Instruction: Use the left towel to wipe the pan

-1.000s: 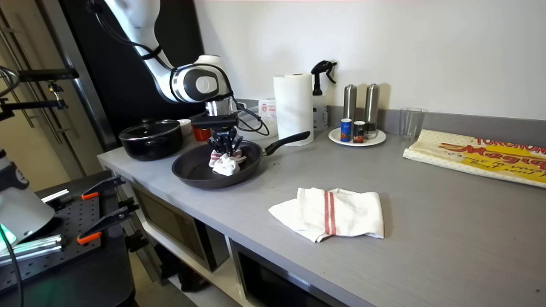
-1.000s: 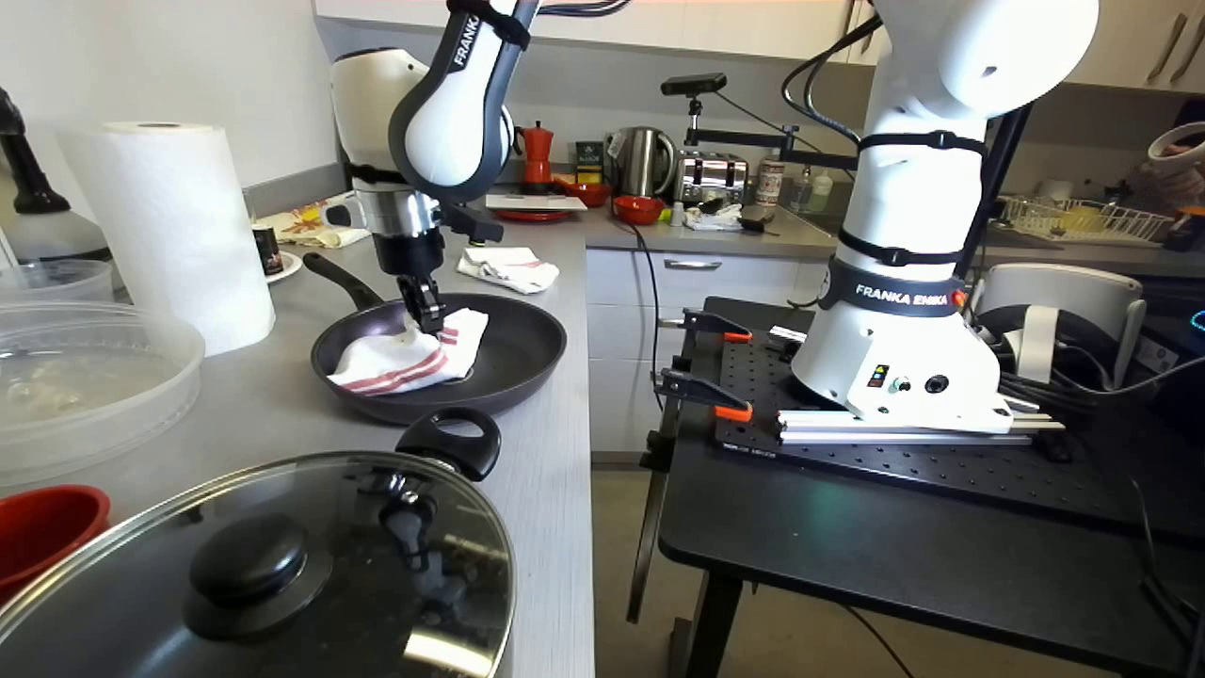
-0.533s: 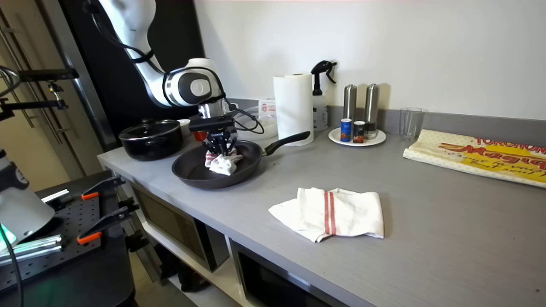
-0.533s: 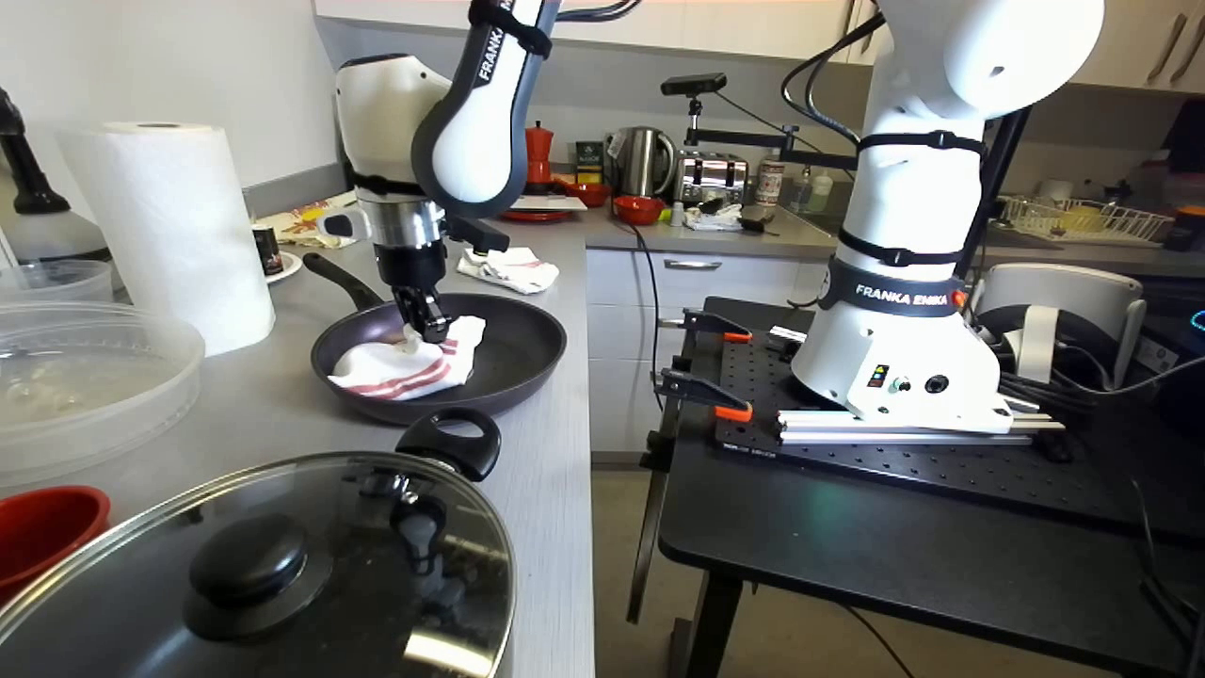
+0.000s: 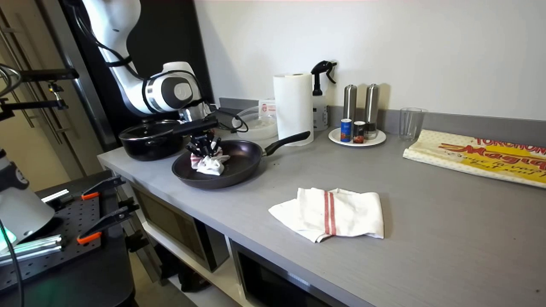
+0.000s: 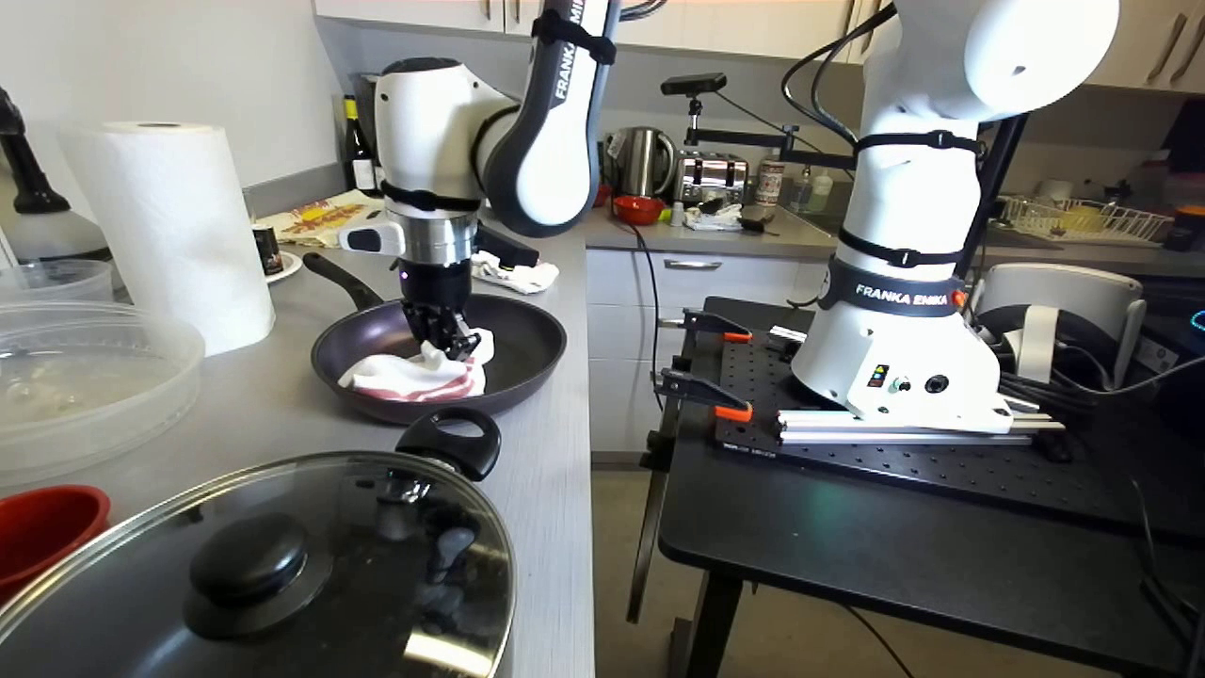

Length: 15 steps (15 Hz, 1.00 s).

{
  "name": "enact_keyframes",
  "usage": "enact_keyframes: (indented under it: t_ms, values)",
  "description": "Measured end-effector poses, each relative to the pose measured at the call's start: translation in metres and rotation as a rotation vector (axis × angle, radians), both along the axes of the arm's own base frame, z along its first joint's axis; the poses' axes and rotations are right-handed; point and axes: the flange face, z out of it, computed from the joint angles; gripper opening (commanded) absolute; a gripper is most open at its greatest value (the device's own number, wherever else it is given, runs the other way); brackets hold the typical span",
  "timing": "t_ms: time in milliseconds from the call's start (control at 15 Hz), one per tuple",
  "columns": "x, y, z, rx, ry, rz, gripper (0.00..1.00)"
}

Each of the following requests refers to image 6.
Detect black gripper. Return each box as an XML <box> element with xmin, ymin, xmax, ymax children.
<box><xmin>395</xmin><ymin>255</ymin><xmax>484</xmax><ymax>368</ymax></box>

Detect dark nonstick frying pan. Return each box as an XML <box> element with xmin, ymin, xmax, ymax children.
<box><xmin>297</xmin><ymin>250</ymin><xmax>572</xmax><ymax>428</ymax></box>

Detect white paper towel roll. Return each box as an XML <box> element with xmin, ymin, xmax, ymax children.
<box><xmin>54</xmin><ymin>119</ymin><xmax>279</xmax><ymax>363</ymax></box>

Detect white round plate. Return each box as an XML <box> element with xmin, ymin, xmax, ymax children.
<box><xmin>255</xmin><ymin>250</ymin><xmax>306</xmax><ymax>291</ymax></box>

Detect small dark jar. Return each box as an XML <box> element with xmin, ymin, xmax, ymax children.
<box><xmin>248</xmin><ymin>222</ymin><xmax>286</xmax><ymax>277</ymax></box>

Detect dark wine bottle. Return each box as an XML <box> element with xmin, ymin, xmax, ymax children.
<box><xmin>339</xmin><ymin>94</ymin><xmax>384</xmax><ymax>194</ymax></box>

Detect red bowl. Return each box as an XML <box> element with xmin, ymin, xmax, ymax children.
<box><xmin>611</xmin><ymin>192</ymin><xmax>671</xmax><ymax>228</ymax></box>

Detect white base cabinet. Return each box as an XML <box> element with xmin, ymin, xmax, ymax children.
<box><xmin>582</xmin><ymin>242</ymin><xmax>835</xmax><ymax>464</ymax></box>

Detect steel kettle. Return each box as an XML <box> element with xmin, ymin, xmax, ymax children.
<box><xmin>606</xmin><ymin>124</ymin><xmax>681</xmax><ymax>206</ymax></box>

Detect orange-tipped black clamp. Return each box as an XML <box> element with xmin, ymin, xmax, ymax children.
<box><xmin>679</xmin><ymin>305</ymin><xmax>811</xmax><ymax>350</ymax></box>
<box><xmin>655</xmin><ymin>363</ymin><xmax>762</xmax><ymax>443</ymax></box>

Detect black pot with glass lid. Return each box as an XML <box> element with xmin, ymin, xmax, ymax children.
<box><xmin>0</xmin><ymin>402</ymin><xmax>518</xmax><ymax>678</ymax></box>

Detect clear plastic container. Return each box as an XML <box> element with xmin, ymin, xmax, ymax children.
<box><xmin>0</xmin><ymin>299</ymin><xmax>211</xmax><ymax>488</ymax></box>

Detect spray bottle with black trigger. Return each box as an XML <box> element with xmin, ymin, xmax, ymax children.
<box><xmin>0</xmin><ymin>88</ymin><xmax>113</xmax><ymax>270</ymax></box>

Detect red mug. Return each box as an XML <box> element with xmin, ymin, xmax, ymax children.
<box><xmin>0</xmin><ymin>482</ymin><xmax>115</xmax><ymax>606</ymax></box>

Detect black perforated robot table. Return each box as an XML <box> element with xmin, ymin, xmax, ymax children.
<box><xmin>621</xmin><ymin>292</ymin><xmax>1205</xmax><ymax>678</ymax></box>

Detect white headset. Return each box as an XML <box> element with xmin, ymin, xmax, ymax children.
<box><xmin>970</xmin><ymin>260</ymin><xmax>1147</xmax><ymax>389</ymax></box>

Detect dish rack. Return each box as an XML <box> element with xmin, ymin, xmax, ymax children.
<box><xmin>1002</xmin><ymin>173</ymin><xmax>1177</xmax><ymax>250</ymax></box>

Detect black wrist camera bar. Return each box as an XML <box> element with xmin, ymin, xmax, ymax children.
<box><xmin>339</xmin><ymin>218</ymin><xmax>542</xmax><ymax>270</ymax></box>

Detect white wall cabinets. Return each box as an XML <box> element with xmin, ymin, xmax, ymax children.
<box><xmin>314</xmin><ymin>0</ymin><xmax>1205</xmax><ymax>96</ymax></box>

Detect black camera stand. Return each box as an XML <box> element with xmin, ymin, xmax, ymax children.
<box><xmin>660</xmin><ymin>68</ymin><xmax>858</xmax><ymax>168</ymax></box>

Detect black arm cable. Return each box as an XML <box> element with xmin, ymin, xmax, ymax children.
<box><xmin>777</xmin><ymin>0</ymin><xmax>905</xmax><ymax>159</ymax></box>

